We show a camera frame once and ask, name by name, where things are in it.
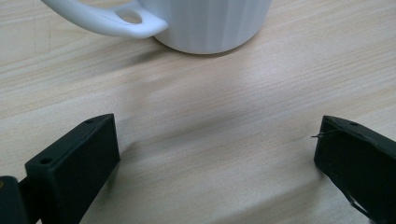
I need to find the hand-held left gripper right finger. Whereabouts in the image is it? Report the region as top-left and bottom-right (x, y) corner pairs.
(313, 115), (396, 224)

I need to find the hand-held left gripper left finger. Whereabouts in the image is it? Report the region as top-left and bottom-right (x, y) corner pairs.
(19, 113), (121, 224)

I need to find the white cup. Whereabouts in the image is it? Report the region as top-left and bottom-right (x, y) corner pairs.
(40, 0), (274, 55)

